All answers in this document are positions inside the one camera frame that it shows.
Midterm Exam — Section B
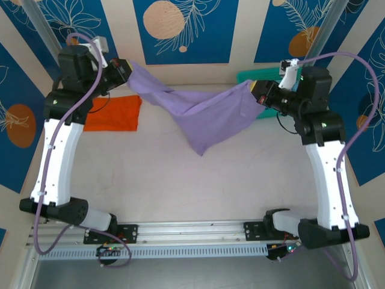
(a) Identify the purple t-shirt with white print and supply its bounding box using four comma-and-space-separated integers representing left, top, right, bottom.
126, 60, 265, 157

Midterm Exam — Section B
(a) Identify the teal plastic basket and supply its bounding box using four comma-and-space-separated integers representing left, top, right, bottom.
236, 66, 301, 121

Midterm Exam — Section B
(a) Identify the folded orange t-shirt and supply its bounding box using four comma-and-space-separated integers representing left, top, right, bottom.
83, 95, 143, 132

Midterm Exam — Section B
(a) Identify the grey metal base panel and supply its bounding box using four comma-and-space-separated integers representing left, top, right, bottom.
29, 258, 357, 289

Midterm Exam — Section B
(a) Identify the thin black cable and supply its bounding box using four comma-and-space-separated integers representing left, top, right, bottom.
88, 90, 111, 114
276, 113, 298, 135

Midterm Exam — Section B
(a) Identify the aluminium frame post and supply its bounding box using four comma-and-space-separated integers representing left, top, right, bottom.
21, 0, 64, 61
303, 0, 347, 61

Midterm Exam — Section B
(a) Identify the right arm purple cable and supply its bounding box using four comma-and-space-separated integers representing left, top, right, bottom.
270, 51, 380, 282

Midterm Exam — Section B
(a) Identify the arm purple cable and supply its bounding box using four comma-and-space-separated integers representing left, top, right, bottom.
32, 32, 132, 269
270, 51, 380, 282

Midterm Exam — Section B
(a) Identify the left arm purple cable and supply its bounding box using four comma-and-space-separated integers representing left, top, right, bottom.
32, 32, 132, 269

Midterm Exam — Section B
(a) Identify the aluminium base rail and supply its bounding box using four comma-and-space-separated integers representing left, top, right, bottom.
28, 219, 304, 245

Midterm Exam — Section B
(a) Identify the grey slotted cable duct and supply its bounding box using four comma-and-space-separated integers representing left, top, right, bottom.
38, 244, 269, 261

